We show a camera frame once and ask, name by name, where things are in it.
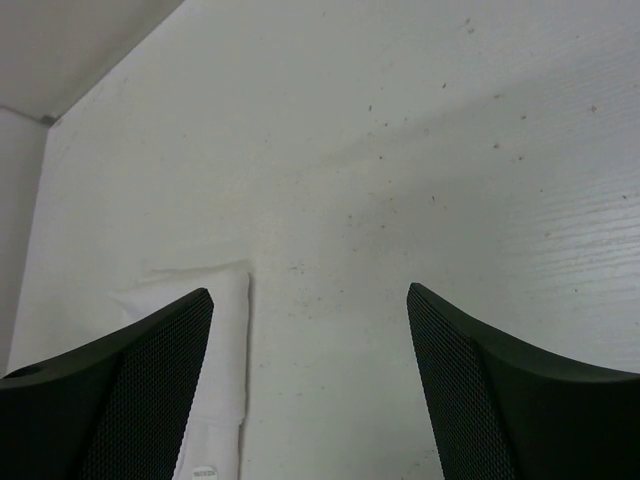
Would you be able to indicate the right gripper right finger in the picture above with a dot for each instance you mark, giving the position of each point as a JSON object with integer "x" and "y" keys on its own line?
{"x": 501, "y": 408}

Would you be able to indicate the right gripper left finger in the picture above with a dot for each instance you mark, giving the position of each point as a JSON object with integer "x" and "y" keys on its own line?
{"x": 115, "y": 408}

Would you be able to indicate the white tank top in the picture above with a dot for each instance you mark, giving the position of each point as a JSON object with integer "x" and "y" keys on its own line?
{"x": 211, "y": 443}

